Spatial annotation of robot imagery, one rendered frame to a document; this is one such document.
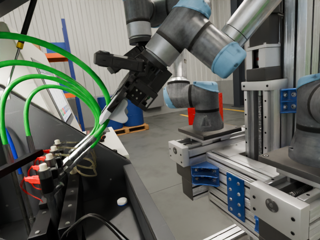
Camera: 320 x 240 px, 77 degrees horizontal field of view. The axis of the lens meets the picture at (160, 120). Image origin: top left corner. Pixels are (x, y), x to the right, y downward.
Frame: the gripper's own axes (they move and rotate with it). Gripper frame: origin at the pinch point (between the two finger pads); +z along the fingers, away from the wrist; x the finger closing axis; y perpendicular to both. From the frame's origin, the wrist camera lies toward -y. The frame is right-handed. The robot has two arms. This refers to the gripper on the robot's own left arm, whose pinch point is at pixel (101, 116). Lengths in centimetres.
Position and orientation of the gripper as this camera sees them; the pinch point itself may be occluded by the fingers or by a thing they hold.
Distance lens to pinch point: 53.5
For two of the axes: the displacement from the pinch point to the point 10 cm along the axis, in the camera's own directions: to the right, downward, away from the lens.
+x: -1.4, -3.9, 9.1
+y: 7.7, 5.4, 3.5
